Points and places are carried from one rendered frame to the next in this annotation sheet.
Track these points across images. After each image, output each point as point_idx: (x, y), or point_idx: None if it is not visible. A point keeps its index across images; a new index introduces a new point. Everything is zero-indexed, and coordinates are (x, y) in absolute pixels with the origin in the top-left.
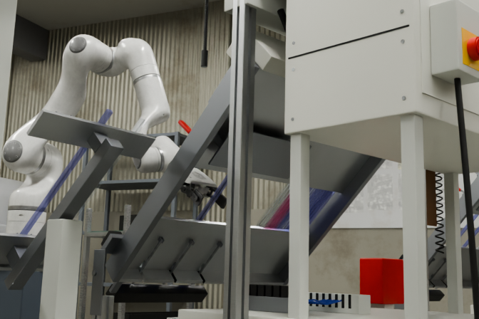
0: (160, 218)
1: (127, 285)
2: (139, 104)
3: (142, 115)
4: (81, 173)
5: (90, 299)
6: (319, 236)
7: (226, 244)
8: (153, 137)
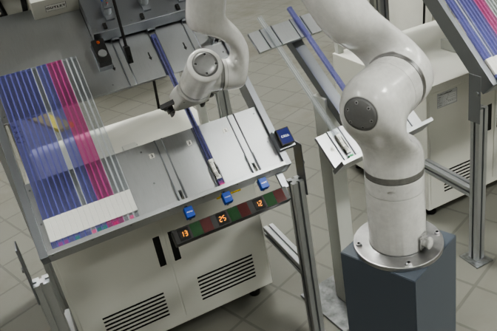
0: (247, 105)
1: (268, 193)
2: (225, 4)
3: (228, 19)
4: (311, 55)
5: (306, 183)
6: (24, 183)
7: (228, 94)
8: (248, 33)
